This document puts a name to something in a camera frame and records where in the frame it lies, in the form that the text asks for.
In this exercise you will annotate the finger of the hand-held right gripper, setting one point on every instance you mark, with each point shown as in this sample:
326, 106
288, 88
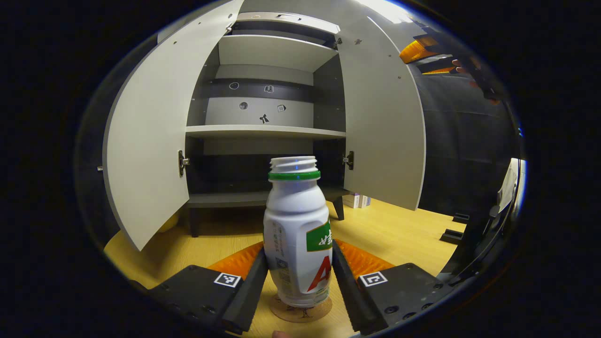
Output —
439, 71
415, 50

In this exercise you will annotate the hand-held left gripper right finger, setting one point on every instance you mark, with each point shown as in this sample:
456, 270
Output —
350, 295

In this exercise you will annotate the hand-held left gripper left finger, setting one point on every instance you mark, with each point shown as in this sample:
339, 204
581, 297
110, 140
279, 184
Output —
249, 295

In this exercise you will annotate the round brown coaster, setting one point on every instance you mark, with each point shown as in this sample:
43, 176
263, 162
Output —
300, 314

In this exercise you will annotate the white cabinet door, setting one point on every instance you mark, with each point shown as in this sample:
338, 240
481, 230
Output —
380, 131
150, 141

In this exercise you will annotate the white cabinet shelf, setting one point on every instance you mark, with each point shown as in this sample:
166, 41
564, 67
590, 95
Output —
272, 51
263, 131

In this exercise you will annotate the white cabinet drawer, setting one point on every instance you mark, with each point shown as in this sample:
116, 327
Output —
263, 19

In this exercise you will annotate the long ceiling light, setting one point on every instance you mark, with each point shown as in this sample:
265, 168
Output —
385, 9

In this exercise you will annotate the black backdrop cloth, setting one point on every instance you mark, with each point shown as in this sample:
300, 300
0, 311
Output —
460, 141

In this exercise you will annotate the small white box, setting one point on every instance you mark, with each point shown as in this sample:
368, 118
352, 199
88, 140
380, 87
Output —
351, 200
365, 202

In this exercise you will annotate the yellow plush toy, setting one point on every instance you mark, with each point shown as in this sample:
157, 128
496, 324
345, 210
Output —
170, 225

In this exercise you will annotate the black stand foot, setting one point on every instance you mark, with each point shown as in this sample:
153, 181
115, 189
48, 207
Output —
461, 218
451, 236

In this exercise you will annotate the white sheet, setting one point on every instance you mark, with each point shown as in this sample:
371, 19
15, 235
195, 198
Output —
509, 185

